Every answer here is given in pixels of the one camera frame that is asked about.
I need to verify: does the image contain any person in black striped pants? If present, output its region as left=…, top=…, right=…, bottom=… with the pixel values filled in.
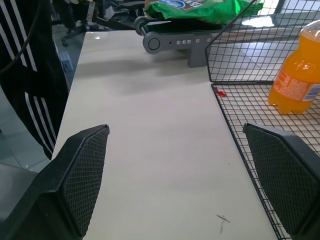
left=0, top=0, right=70, bottom=161

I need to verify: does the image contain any orange soda bottle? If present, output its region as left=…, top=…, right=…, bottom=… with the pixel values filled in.
left=267, top=19, right=320, bottom=115

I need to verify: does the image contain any black cable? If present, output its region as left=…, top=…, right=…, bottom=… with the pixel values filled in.
left=0, top=0, right=43, bottom=73

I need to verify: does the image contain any black office chair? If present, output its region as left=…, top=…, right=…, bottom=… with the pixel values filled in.
left=51, top=0, right=111, bottom=47

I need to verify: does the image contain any green snack bag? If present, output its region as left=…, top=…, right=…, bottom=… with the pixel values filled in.
left=144, top=0, right=265, bottom=25

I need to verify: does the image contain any grey conveyor belt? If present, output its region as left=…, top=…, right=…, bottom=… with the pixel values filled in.
left=134, top=15, right=224, bottom=69

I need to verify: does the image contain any black wire basket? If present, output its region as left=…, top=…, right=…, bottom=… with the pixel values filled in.
left=205, top=0, right=320, bottom=240

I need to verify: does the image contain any white power strip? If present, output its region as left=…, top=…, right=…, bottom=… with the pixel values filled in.
left=59, top=51, right=74, bottom=73

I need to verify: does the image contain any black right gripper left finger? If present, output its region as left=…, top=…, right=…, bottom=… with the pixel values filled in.
left=0, top=124, right=111, bottom=240

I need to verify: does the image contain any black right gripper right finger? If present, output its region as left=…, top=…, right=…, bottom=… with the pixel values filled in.
left=242, top=122, right=320, bottom=240

